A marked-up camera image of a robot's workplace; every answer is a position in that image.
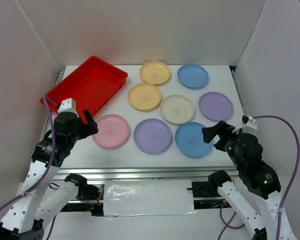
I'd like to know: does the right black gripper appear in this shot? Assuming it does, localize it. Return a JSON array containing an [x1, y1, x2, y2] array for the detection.
[[201, 118, 244, 169]]

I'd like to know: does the pink plate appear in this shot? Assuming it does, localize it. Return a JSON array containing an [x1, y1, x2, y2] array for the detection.
[[92, 114, 130, 148]]

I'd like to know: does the blue plate front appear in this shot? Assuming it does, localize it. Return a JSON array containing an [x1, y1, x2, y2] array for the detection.
[[174, 121, 213, 158]]

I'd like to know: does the blue plate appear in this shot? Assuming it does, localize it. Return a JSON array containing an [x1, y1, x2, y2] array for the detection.
[[177, 64, 209, 89], [174, 121, 213, 158]]

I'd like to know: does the purple plate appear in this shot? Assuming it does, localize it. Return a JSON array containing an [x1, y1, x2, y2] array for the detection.
[[198, 91, 234, 121], [133, 118, 172, 154]]

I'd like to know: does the cream white plate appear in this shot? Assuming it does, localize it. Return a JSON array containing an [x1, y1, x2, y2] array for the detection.
[[159, 94, 195, 125]]

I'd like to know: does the yellow plate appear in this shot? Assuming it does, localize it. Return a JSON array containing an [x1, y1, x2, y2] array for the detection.
[[139, 61, 171, 85], [128, 82, 162, 111]]

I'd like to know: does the purple plate front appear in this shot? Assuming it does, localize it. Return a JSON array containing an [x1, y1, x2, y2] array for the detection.
[[133, 118, 172, 154]]

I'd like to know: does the blue plate back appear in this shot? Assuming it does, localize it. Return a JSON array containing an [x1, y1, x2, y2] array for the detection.
[[177, 64, 209, 89]]

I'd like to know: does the yellow plate back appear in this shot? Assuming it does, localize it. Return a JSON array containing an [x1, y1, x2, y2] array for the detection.
[[139, 61, 171, 85]]

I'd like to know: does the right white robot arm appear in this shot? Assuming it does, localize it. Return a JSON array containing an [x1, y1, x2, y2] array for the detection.
[[202, 120, 296, 240]]

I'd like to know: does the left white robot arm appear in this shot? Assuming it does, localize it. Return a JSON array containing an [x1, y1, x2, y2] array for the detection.
[[0, 109, 100, 240]]

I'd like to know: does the red plastic bin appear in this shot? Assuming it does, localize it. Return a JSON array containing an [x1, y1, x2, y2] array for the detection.
[[46, 56, 128, 124]]

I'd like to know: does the white foil covered panel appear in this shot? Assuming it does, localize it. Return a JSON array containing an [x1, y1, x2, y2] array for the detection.
[[103, 180, 196, 217]]

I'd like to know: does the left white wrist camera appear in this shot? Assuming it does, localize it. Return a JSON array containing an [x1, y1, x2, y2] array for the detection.
[[58, 98, 77, 114]]

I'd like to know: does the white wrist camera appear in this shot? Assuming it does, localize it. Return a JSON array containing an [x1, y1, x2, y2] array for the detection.
[[58, 98, 77, 114], [241, 115, 258, 131]]

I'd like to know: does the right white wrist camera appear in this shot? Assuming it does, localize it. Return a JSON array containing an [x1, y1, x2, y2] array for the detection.
[[241, 115, 258, 131]]

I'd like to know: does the aluminium rail frame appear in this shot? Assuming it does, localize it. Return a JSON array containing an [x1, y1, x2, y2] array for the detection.
[[54, 65, 243, 182]]

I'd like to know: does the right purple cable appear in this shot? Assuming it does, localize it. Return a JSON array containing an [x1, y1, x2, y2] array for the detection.
[[216, 114, 300, 240]]

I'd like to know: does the purple cable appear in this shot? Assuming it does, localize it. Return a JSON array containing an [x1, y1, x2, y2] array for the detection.
[[0, 95, 60, 221], [216, 114, 300, 240]]

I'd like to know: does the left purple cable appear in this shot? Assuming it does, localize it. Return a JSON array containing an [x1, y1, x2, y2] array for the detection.
[[0, 95, 60, 221]]

